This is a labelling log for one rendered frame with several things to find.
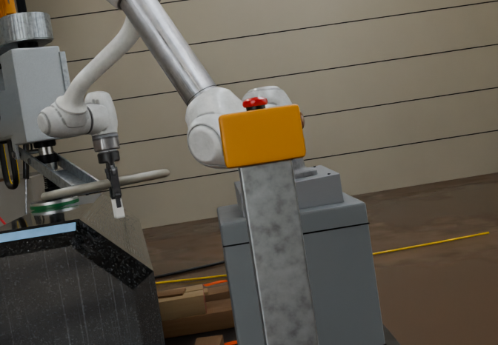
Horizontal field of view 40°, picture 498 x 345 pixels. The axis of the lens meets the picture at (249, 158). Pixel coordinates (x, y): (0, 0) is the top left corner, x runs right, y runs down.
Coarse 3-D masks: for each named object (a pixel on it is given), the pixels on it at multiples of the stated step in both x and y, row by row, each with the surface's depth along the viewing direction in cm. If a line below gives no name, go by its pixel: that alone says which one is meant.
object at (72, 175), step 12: (12, 156) 323; (24, 156) 318; (60, 156) 312; (36, 168) 306; (48, 168) 294; (72, 168) 300; (60, 180) 282; (72, 180) 292; (84, 180) 290; (96, 180) 279
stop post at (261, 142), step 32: (224, 128) 98; (256, 128) 99; (288, 128) 99; (256, 160) 99; (288, 160) 101; (256, 192) 101; (288, 192) 101; (256, 224) 101; (288, 224) 102; (256, 256) 102; (288, 256) 102; (256, 288) 107; (288, 288) 102; (288, 320) 102
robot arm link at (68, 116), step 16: (128, 32) 217; (112, 48) 217; (128, 48) 220; (96, 64) 217; (112, 64) 220; (80, 80) 217; (64, 96) 219; (80, 96) 219; (48, 112) 217; (64, 112) 218; (80, 112) 220; (48, 128) 217; (64, 128) 219; (80, 128) 224
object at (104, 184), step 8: (128, 176) 238; (136, 176) 239; (144, 176) 241; (152, 176) 244; (160, 176) 249; (80, 184) 235; (88, 184) 234; (96, 184) 234; (104, 184) 235; (120, 184) 237; (128, 184) 281; (48, 192) 242; (56, 192) 238; (64, 192) 236; (72, 192) 235; (80, 192) 235; (48, 200) 258
